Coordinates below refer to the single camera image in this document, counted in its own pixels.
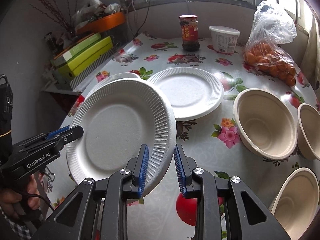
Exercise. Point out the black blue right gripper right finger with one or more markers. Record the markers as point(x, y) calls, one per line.
point(246, 215)

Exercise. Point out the large white foam plate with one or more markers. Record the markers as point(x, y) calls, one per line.
point(117, 119)

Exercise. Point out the striped grey box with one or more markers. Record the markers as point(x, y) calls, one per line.
point(79, 83)

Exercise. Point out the beige paper bowl back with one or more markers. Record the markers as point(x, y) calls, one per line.
point(266, 126)

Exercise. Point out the dried red branch decoration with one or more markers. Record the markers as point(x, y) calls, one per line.
point(54, 13)

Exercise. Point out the person's left hand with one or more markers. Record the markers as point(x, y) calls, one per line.
point(10, 197)

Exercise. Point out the beige paper bowl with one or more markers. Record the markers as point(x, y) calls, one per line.
point(266, 126)
point(296, 203)
point(308, 131)

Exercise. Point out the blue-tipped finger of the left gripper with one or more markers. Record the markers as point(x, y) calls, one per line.
point(56, 132)

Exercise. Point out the chili sauce glass jar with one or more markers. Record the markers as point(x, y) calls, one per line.
point(189, 30)

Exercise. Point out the orange tray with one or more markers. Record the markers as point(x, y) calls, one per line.
point(103, 24)

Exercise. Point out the plastic bag of oranges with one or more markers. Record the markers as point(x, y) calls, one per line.
point(272, 27)

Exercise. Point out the floral fruit tablecloth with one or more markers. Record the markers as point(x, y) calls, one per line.
point(202, 138)

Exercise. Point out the green white box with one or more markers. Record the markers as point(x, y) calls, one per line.
point(75, 49)

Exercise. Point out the white plastic tub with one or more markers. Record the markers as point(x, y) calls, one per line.
point(224, 39)

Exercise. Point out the white plastic bags pile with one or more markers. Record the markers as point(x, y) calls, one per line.
point(93, 10)

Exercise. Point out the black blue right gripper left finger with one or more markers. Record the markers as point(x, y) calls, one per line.
point(97, 209)

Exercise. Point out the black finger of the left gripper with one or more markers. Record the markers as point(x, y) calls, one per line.
point(72, 134)

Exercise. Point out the lime green box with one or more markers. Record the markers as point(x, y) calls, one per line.
point(84, 59)

